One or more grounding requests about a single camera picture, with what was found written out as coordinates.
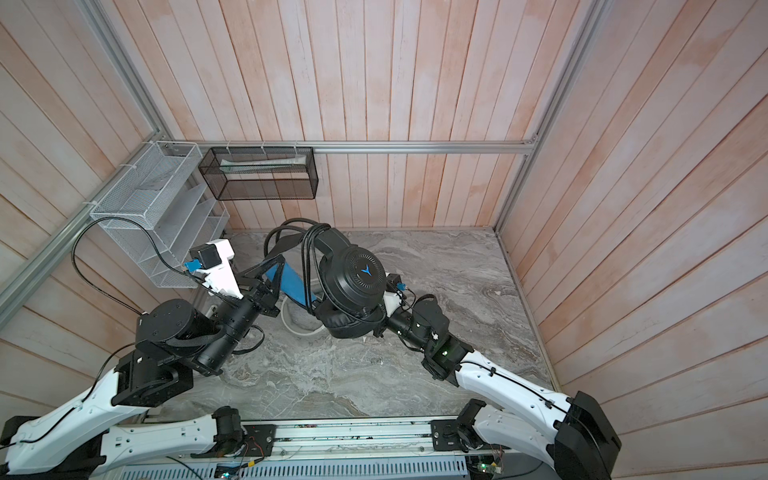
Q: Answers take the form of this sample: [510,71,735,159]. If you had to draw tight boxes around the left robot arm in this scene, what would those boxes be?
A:
[1,256,285,479]

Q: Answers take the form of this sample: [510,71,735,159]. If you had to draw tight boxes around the black wire mesh basket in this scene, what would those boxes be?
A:
[198,146,319,201]

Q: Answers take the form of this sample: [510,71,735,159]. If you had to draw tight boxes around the white headphones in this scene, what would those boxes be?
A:
[280,296,326,337]

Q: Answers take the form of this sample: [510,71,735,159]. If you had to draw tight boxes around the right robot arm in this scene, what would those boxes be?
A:
[383,293,622,479]

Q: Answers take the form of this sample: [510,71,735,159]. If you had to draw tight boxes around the white wire mesh shelf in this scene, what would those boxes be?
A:
[91,142,229,289]

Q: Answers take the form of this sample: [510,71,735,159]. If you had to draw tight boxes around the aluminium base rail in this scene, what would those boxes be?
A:
[119,413,601,480]

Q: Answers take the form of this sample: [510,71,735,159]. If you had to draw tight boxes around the horizontal aluminium wall rail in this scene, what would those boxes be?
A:
[159,140,536,155]

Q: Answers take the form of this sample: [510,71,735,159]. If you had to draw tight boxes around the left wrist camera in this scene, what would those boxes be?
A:
[184,239,243,299]

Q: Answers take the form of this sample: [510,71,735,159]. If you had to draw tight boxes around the black and blue headphones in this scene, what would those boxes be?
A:
[263,218,388,338]

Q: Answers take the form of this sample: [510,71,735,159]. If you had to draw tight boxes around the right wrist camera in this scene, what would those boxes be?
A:
[383,273,407,317]

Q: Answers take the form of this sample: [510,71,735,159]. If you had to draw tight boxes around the paper in black basket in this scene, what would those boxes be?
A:
[219,156,307,174]

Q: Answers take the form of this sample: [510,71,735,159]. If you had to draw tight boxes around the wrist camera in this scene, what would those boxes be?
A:
[383,273,407,317]
[184,239,243,299]

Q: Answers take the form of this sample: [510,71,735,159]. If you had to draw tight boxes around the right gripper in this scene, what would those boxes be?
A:
[355,286,434,354]

